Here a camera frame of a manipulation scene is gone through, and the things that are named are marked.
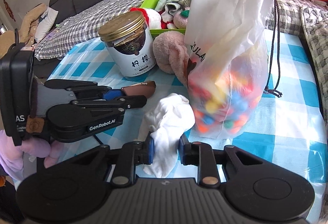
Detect blue white checked cloth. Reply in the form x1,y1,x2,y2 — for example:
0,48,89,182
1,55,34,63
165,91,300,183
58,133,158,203
51,33,327,223

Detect brown leather pouch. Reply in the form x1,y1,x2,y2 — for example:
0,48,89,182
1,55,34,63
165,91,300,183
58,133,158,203
121,81,156,98

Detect white sock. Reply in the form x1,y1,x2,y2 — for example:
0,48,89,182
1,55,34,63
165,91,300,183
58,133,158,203
138,93,195,178

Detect pink knitted ball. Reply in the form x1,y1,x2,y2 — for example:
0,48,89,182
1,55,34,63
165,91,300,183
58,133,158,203
173,9,190,29

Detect gold lid glass jar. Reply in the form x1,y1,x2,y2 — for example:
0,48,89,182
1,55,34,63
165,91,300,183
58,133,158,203
98,11,156,77

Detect pink fuzzy sock ball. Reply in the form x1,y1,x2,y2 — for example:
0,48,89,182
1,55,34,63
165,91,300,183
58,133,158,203
153,31,192,87

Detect white bag of coloured balls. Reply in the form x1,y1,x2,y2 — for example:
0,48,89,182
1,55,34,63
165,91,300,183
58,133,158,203
186,0,273,139

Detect red white santa hat toy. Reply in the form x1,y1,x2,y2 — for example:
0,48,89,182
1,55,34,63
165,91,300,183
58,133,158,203
130,7,177,30

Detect hand in purple glove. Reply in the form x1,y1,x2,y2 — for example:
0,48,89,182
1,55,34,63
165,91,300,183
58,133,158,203
1,130,65,181

